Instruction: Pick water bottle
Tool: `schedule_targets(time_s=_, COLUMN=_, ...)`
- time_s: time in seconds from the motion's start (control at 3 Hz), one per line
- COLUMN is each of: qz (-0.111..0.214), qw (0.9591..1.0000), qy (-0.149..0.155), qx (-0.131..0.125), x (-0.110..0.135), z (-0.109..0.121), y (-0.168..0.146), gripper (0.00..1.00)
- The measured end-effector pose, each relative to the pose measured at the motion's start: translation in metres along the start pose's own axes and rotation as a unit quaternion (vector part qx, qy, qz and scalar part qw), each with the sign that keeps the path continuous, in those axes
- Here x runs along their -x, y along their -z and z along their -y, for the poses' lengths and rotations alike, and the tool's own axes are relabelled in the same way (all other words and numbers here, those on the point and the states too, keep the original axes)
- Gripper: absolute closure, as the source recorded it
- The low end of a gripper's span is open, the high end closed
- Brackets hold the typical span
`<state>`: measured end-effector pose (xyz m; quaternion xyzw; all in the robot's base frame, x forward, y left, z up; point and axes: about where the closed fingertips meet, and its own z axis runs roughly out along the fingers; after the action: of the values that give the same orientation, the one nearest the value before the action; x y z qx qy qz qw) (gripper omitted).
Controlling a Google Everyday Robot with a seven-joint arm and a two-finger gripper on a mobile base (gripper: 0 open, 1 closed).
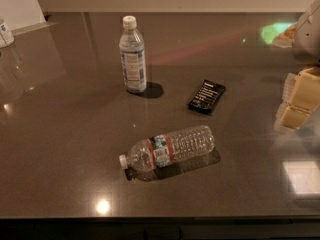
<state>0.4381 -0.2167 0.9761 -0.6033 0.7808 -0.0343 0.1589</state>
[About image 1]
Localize white container at left edge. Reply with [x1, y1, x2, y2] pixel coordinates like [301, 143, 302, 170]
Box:
[0, 18, 15, 48]

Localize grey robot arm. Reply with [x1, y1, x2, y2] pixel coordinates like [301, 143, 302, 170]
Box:
[272, 0, 320, 134]

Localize clear bottle red label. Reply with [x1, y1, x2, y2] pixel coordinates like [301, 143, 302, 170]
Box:
[119, 125, 215, 181]

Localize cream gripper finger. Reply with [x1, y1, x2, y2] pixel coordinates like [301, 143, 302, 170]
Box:
[274, 103, 310, 133]
[282, 67, 320, 112]

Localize upright bottle blue label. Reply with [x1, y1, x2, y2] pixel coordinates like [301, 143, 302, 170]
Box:
[119, 16, 147, 93]

